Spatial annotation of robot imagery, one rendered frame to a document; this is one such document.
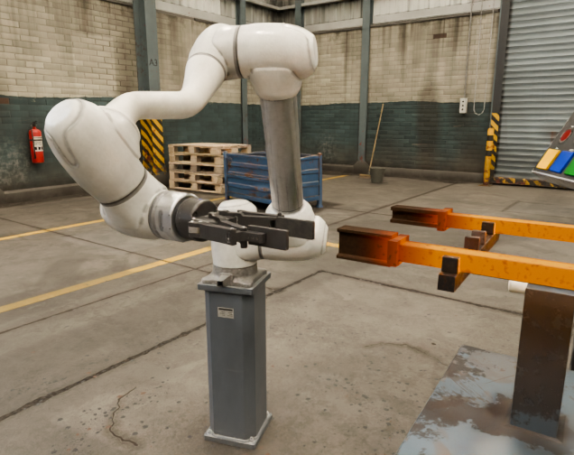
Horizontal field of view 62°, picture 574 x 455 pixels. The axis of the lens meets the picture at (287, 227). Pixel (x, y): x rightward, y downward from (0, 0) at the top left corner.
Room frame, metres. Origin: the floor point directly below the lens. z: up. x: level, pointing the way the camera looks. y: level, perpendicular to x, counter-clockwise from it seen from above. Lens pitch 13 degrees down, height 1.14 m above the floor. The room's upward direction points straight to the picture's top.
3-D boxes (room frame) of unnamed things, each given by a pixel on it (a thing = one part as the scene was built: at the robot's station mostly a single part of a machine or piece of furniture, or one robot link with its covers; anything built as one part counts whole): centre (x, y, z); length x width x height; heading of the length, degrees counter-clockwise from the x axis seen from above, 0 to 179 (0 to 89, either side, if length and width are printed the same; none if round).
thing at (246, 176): (6.47, 0.21, 0.36); 1.20 x 0.80 x 0.72; 42
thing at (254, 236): (0.69, 0.06, 0.97); 0.05 x 0.03 x 0.01; 57
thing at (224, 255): (1.60, 0.17, 0.77); 0.18 x 0.16 x 0.22; 80
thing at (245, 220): (0.80, 0.06, 0.97); 0.11 x 0.01 x 0.04; 78
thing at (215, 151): (8.15, 1.31, 0.37); 1.26 x 0.88 x 0.74; 54
